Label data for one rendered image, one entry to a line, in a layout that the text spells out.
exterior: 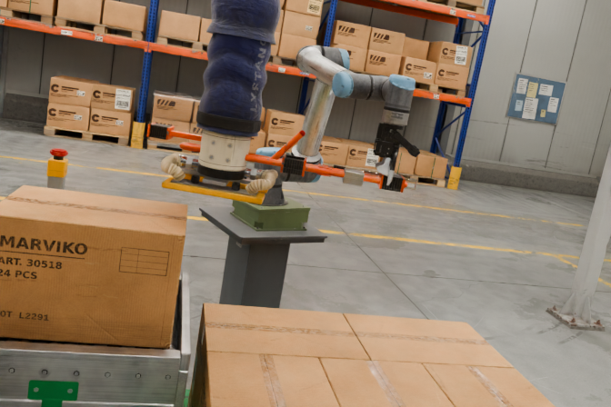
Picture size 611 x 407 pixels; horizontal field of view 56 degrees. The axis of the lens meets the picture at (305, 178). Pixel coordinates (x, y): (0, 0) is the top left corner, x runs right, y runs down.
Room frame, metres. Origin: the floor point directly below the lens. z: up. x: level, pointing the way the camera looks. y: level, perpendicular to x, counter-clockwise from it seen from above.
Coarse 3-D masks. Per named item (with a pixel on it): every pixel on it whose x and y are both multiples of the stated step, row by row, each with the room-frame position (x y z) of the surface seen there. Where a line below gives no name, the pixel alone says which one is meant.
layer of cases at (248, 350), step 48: (240, 336) 1.96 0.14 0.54; (288, 336) 2.02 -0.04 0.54; (336, 336) 2.09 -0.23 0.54; (384, 336) 2.17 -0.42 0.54; (432, 336) 2.25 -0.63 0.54; (480, 336) 2.34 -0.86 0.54; (192, 384) 2.14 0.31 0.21; (240, 384) 1.64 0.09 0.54; (288, 384) 1.68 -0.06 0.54; (336, 384) 1.74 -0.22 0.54; (384, 384) 1.79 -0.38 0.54; (432, 384) 1.84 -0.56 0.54; (480, 384) 1.91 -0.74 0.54; (528, 384) 1.97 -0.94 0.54
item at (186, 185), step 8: (192, 176) 1.90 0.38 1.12; (168, 184) 1.86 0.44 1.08; (176, 184) 1.86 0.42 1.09; (184, 184) 1.87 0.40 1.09; (192, 184) 1.87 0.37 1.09; (200, 184) 1.89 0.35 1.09; (208, 184) 1.91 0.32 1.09; (232, 184) 1.90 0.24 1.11; (192, 192) 1.86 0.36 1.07; (200, 192) 1.86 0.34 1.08; (208, 192) 1.86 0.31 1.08; (216, 192) 1.86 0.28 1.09; (224, 192) 1.86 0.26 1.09; (232, 192) 1.87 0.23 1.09; (240, 192) 1.88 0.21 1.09; (240, 200) 1.86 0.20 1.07; (248, 200) 1.86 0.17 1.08; (256, 200) 1.86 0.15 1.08
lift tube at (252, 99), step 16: (208, 48) 1.95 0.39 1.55; (224, 48) 1.91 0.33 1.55; (240, 48) 1.90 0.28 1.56; (256, 48) 1.92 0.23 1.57; (208, 64) 1.97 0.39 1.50; (224, 64) 1.90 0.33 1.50; (240, 64) 1.90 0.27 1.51; (256, 64) 1.94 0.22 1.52; (208, 80) 1.93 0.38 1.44; (224, 80) 1.91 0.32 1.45; (240, 80) 1.91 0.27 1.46; (256, 80) 1.93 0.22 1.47; (208, 96) 1.92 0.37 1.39; (224, 96) 1.89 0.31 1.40; (240, 96) 1.90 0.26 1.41; (256, 96) 1.96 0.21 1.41; (208, 112) 1.92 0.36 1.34; (224, 112) 1.90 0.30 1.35; (240, 112) 1.91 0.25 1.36; (256, 112) 1.95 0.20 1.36; (208, 128) 1.91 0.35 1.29
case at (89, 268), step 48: (48, 192) 1.99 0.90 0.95; (0, 240) 1.65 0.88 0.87; (48, 240) 1.68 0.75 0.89; (96, 240) 1.71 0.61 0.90; (144, 240) 1.74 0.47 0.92; (0, 288) 1.66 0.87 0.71; (48, 288) 1.69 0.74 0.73; (96, 288) 1.72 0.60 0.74; (144, 288) 1.75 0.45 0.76; (0, 336) 1.66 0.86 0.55; (48, 336) 1.69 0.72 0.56; (96, 336) 1.72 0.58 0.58; (144, 336) 1.75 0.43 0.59
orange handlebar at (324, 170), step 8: (176, 136) 2.25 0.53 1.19; (184, 136) 2.25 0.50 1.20; (192, 136) 2.25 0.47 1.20; (200, 136) 2.25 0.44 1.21; (184, 144) 1.97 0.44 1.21; (192, 144) 1.98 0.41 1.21; (200, 144) 2.02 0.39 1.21; (248, 160) 1.97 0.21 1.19; (256, 160) 1.97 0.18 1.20; (264, 160) 1.97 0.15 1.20; (272, 160) 1.97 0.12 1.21; (280, 160) 1.98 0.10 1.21; (312, 168) 1.97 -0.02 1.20; (320, 168) 1.98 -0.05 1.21; (328, 168) 1.97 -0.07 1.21; (336, 168) 2.02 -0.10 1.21; (368, 176) 1.98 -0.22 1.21; (376, 176) 2.02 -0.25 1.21
